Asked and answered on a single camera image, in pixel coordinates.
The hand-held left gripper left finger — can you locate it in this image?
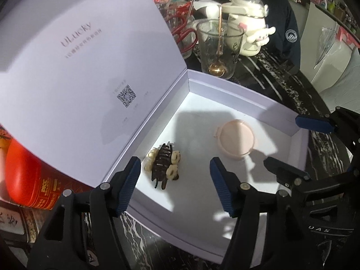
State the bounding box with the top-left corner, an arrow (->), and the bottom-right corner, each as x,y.
27,156 -> 142,270

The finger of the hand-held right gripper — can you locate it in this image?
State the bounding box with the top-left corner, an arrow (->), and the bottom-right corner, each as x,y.
263,157 -> 311,189
295,106 -> 360,158

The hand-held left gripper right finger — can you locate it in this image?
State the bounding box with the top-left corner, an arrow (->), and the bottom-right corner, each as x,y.
209,157 -> 318,270

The brown flower hair claw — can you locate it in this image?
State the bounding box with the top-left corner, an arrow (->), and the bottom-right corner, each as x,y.
143,143 -> 181,189

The pink round container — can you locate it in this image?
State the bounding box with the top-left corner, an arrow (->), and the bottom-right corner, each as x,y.
216,119 -> 255,161

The white lidded gift box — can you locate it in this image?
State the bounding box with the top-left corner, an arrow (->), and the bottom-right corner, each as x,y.
0,0 -> 310,265

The white furniture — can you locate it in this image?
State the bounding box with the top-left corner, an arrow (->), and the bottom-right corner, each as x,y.
298,0 -> 360,113

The clear plastic bag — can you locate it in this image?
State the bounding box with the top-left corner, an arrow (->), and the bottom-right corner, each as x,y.
317,27 -> 338,66

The red printed canister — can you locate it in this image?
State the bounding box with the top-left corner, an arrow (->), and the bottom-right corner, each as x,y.
5,139 -> 97,211

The dark blue jacket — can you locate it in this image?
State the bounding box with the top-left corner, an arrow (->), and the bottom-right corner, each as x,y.
208,0 -> 301,71

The gold spoon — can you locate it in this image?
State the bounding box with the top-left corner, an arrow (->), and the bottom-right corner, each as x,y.
209,4 -> 227,77

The dark printed box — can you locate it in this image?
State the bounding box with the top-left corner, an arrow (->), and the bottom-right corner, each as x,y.
0,200 -> 57,245

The clear glass cup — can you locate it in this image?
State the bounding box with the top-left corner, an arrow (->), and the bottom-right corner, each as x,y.
196,19 -> 245,80

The white kettle with plush figure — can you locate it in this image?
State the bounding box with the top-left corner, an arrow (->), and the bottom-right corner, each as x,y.
221,0 -> 277,58

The thin straw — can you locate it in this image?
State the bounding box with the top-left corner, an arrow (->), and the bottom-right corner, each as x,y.
187,0 -> 199,23

